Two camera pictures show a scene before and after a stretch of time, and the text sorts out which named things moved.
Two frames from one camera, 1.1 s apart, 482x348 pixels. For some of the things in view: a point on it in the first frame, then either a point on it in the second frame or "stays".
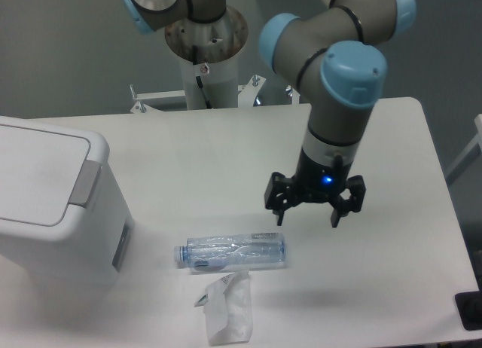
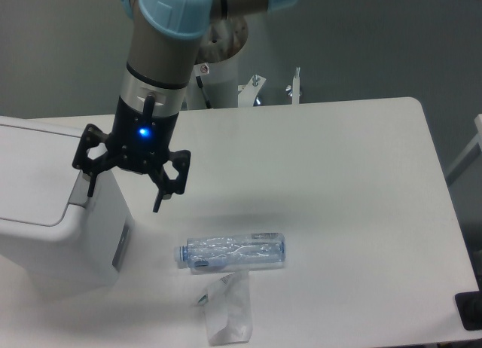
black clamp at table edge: (469, 307) stays
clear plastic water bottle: (218, 253) stays
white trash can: (65, 230) stays
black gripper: (316, 180) to (140, 140)
